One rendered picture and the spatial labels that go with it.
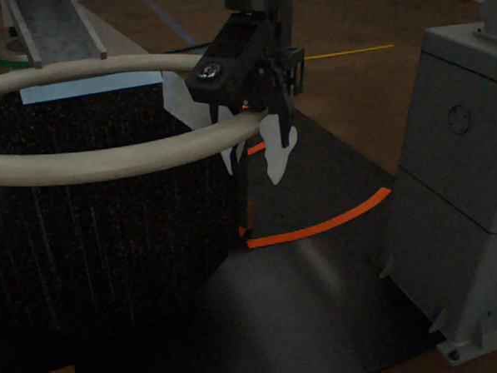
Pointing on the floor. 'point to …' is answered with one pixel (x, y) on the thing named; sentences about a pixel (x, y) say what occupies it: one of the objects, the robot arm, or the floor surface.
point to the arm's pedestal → (464, 193)
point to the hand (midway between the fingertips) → (250, 172)
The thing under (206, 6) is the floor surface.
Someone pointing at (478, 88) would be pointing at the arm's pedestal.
